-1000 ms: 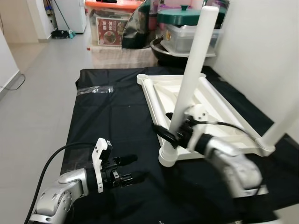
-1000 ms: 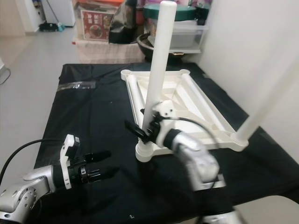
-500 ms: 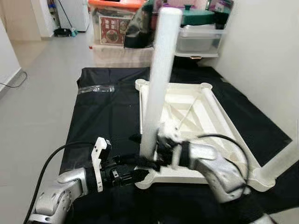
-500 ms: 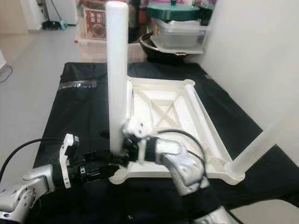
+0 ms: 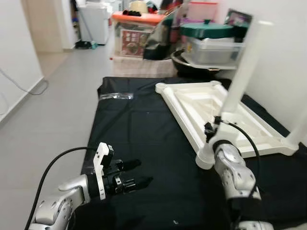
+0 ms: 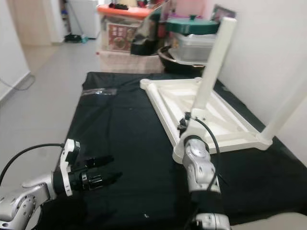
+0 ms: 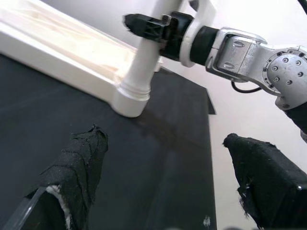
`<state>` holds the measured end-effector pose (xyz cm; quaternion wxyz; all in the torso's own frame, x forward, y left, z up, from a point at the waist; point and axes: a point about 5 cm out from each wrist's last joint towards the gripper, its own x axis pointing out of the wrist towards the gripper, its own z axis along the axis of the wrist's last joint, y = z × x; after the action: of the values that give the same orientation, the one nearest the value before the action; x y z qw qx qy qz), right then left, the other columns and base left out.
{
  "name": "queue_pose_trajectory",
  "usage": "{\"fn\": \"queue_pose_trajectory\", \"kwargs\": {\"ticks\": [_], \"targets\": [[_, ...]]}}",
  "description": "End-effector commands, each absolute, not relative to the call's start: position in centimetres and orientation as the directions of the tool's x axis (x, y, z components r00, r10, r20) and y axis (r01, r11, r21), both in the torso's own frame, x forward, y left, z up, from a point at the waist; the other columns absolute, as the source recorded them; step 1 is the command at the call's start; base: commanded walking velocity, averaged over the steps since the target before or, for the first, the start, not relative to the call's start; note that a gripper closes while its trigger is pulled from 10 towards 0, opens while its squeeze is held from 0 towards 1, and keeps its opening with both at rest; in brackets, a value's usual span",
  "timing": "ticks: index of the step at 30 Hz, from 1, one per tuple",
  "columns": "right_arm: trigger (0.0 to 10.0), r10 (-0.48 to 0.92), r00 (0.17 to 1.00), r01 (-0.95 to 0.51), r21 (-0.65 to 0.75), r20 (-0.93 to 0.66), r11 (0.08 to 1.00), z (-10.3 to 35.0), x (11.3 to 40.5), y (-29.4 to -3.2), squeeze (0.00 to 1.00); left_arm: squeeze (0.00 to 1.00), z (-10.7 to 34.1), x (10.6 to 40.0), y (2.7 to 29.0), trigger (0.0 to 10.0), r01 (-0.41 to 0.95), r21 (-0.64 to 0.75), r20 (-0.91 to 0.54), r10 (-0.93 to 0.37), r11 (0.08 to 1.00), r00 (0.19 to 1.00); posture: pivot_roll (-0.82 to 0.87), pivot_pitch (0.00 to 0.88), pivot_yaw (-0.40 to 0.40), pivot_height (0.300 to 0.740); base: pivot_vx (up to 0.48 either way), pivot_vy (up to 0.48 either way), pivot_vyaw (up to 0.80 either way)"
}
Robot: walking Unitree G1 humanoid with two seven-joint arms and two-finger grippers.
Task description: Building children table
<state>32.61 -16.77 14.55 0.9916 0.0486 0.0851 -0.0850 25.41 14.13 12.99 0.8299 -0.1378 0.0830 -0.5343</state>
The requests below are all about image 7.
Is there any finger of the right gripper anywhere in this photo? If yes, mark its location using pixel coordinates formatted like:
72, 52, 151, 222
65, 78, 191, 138
123, 13, 171, 44

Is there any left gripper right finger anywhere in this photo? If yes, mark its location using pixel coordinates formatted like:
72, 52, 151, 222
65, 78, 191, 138
222, 133, 307, 230

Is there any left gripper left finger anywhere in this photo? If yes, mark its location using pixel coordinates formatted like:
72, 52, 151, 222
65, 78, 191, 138
4, 124, 107, 230

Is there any white plastic table leg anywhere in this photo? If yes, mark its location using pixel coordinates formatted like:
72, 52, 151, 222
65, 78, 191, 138
119, 0, 185, 96

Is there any white plastic table top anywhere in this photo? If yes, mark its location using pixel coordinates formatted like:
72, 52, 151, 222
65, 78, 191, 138
0, 0, 154, 118

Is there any black table cloth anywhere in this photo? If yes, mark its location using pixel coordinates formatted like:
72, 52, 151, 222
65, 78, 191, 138
0, 54, 218, 230

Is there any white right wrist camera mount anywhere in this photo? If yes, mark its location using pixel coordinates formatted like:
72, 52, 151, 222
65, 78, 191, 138
179, 0, 216, 68

